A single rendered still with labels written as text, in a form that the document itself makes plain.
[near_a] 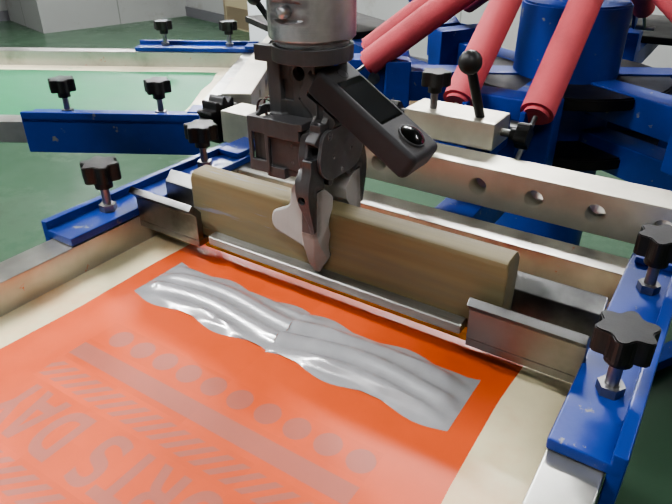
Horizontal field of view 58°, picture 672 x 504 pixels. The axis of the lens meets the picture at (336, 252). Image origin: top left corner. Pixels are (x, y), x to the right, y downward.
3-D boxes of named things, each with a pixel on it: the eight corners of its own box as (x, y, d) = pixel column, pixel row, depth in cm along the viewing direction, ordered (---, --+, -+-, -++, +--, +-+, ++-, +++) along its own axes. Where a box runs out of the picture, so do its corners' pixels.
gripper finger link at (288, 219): (281, 257, 63) (285, 170, 59) (329, 273, 60) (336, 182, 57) (262, 266, 60) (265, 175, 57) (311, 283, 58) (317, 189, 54)
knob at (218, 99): (225, 153, 93) (221, 105, 89) (198, 146, 96) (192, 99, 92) (256, 139, 98) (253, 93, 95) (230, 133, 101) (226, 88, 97)
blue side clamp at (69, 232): (82, 287, 68) (68, 231, 64) (54, 274, 70) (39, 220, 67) (255, 193, 90) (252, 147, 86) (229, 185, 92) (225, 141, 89)
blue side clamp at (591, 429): (604, 532, 42) (629, 460, 38) (532, 498, 44) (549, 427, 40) (670, 315, 63) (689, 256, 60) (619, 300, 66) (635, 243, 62)
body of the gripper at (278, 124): (297, 152, 63) (291, 30, 57) (368, 168, 59) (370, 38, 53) (249, 176, 58) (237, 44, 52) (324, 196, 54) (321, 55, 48)
